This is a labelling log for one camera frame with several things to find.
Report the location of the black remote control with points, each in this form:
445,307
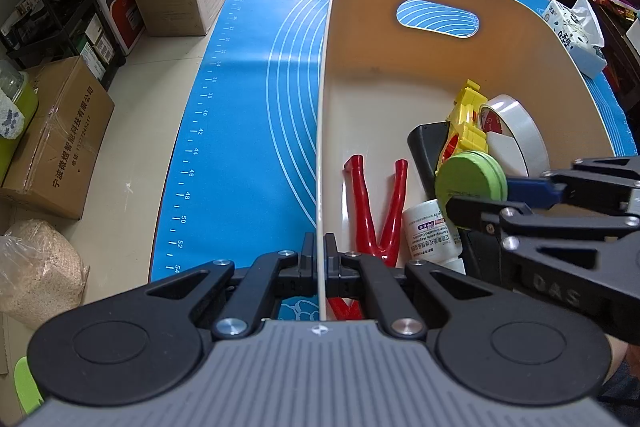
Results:
427,147

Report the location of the dark wooden shelf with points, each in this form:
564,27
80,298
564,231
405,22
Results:
625,52

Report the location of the green plastic stool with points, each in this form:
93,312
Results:
27,384

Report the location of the tissue pack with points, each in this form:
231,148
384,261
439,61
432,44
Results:
575,32

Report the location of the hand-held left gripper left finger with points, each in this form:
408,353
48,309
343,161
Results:
310,259

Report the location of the white tape roll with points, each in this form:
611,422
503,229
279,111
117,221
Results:
520,132

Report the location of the person's dark trousers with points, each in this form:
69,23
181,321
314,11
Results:
625,407

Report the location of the beige plastic basket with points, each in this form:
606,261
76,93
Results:
380,97

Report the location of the brown printed cardboard box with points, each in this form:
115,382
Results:
55,137

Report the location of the clear bag of pellets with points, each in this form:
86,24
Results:
37,272

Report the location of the lime green lidded container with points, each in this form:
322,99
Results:
17,132

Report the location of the white pill bottle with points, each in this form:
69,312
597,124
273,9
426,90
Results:
427,232

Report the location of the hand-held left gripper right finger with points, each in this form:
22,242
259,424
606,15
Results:
331,259

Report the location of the green tape roll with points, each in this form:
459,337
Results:
465,177

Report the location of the white and red appliance box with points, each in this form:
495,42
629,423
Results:
120,7

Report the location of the person's right forearm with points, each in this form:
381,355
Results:
617,357

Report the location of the blue silicone mat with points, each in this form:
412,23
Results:
250,107

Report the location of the yellow toy gun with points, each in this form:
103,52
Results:
467,117

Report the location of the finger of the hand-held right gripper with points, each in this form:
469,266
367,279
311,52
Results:
475,212
535,189

